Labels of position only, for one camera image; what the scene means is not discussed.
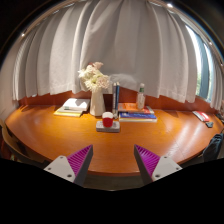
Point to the white open book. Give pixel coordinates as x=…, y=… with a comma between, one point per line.
x=77, y=104

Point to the upright blue book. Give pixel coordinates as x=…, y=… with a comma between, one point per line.
x=117, y=97

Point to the wooden chair left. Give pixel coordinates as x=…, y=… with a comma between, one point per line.
x=19, y=151

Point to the clear plastic bottle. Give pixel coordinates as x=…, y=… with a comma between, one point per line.
x=141, y=97

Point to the dark chair right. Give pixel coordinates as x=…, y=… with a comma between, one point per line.
x=212, y=151

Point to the small dark object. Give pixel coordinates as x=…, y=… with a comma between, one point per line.
x=209, y=124

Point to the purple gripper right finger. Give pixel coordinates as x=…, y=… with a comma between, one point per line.
x=153, y=167

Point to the orange flat book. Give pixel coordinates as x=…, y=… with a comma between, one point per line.
x=132, y=108

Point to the blue flat book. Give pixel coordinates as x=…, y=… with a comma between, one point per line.
x=136, y=117

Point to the yellow flat book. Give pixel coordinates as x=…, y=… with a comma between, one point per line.
x=66, y=112

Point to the white ceramic vase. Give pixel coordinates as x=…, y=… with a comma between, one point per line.
x=97, y=106

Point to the white curtain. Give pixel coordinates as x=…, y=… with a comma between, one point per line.
x=136, y=41

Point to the upright grey book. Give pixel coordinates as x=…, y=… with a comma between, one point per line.
x=114, y=98

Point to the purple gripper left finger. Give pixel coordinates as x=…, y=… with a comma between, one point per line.
x=73, y=167

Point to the red and white charger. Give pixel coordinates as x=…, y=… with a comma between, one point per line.
x=107, y=119

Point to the white and pink flowers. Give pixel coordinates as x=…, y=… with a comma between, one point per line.
x=92, y=78

